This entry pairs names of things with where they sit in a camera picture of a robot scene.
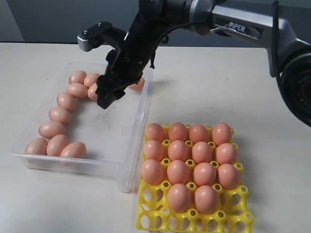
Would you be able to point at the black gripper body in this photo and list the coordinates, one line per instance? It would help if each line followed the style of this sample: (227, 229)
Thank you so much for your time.
(135, 50)

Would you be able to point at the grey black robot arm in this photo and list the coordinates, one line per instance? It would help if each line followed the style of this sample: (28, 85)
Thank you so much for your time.
(282, 30)

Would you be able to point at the brown egg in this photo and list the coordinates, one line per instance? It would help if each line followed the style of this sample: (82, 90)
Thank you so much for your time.
(154, 150)
(66, 100)
(74, 150)
(178, 131)
(226, 153)
(51, 128)
(198, 133)
(178, 150)
(155, 132)
(78, 90)
(179, 198)
(138, 86)
(206, 199)
(92, 92)
(152, 172)
(201, 152)
(221, 133)
(228, 176)
(37, 146)
(91, 79)
(77, 77)
(204, 174)
(178, 172)
(60, 114)
(56, 145)

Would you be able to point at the yellow plastic egg tray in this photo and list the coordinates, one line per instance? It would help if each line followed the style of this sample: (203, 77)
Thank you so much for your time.
(230, 216)

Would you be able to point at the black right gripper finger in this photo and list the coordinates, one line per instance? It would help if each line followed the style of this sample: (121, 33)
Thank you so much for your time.
(109, 90)

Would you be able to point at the clear plastic egg bin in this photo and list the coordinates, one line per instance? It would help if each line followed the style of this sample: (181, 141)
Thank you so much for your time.
(112, 136)

